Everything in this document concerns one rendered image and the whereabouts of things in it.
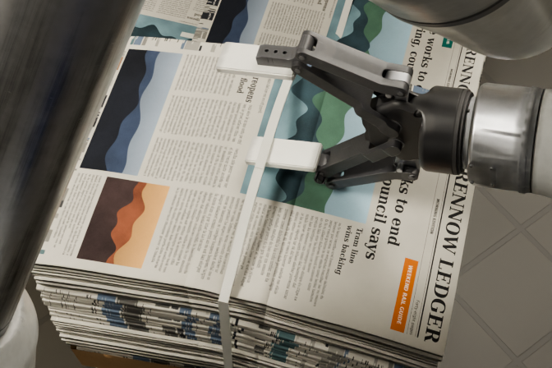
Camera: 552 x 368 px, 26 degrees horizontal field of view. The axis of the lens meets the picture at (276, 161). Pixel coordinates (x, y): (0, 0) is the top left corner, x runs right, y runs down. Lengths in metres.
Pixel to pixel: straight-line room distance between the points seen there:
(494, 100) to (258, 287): 0.27
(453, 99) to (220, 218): 0.26
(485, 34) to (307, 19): 0.97
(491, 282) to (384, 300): 1.24
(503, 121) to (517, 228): 1.41
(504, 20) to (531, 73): 2.02
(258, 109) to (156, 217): 0.15
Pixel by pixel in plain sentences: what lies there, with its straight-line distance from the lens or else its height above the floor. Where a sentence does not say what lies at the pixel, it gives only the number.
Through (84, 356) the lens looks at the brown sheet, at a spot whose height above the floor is 0.86.
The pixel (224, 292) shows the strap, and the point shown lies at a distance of 1.08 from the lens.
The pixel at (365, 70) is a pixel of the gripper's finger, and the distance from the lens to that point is 0.99.
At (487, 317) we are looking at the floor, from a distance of 2.30.
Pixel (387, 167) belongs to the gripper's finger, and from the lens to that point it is 1.10.
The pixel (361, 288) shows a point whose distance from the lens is 1.10.
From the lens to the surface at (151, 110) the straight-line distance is 1.21.
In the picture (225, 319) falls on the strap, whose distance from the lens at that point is 1.11.
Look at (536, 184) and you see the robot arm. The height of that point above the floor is 1.21.
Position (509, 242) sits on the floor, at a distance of 2.38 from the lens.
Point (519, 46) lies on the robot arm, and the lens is 0.67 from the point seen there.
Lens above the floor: 2.05
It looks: 57 degrees down
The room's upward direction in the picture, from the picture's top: straight up
